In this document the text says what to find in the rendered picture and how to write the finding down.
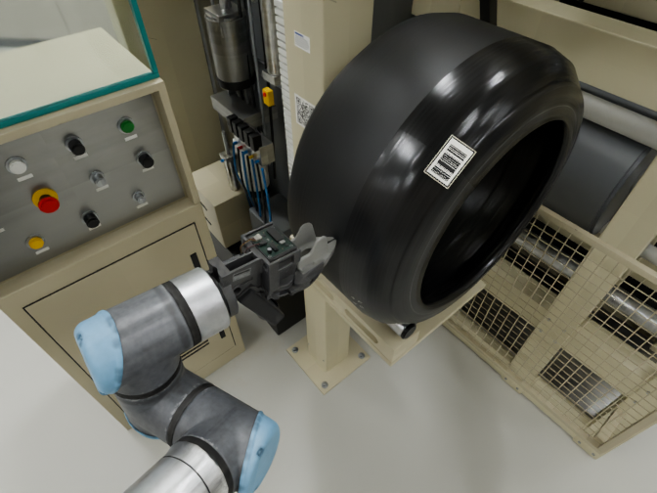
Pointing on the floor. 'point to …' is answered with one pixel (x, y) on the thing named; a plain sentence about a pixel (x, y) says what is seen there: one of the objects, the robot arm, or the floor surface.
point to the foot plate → (326, 380)
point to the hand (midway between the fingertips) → (328, 246)
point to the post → (342, 23)
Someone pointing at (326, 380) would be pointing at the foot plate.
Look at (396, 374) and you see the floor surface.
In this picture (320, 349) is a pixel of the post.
